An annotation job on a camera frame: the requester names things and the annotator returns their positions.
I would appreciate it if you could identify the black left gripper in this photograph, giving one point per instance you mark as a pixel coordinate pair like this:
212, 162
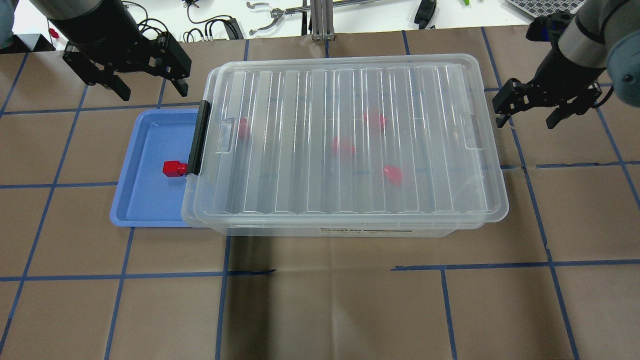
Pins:
106, 39

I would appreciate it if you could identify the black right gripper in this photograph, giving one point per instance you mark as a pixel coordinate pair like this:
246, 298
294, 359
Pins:
561, 71

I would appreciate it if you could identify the red block from tray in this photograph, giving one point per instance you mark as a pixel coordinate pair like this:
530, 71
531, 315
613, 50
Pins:
174, 169

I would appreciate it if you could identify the clear plastic box lid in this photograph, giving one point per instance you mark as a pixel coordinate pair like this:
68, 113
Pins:
350, 140

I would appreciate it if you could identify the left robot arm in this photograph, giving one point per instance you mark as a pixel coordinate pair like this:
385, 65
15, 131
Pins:
86, 21

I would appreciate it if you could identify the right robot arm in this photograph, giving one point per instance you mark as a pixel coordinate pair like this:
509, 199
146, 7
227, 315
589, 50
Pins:
593, 54

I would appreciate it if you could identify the clear plastic storage box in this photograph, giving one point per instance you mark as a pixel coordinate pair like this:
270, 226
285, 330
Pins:
330, 231

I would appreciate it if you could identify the red block near latch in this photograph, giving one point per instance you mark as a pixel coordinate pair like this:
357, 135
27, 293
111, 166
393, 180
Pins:
243, 129

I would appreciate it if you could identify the blue plastic tray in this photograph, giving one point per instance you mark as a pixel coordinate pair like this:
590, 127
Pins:
144, 196

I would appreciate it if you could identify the metal grabber tool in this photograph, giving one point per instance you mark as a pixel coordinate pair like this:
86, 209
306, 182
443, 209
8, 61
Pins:
277, 13

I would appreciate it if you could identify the red block lower middle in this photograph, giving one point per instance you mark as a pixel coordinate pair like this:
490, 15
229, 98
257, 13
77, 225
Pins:
393, 175

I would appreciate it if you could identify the red block upper middle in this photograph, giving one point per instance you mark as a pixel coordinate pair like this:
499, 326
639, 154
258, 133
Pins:
375, 120

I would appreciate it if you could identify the red block centre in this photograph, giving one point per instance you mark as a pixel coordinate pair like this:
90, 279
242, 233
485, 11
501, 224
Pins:
343, 147

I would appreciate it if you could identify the black box latch handle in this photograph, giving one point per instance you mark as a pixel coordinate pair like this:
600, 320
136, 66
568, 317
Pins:
194, 163

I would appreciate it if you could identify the aluminium frame post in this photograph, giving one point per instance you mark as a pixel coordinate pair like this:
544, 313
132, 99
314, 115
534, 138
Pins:
322, 20

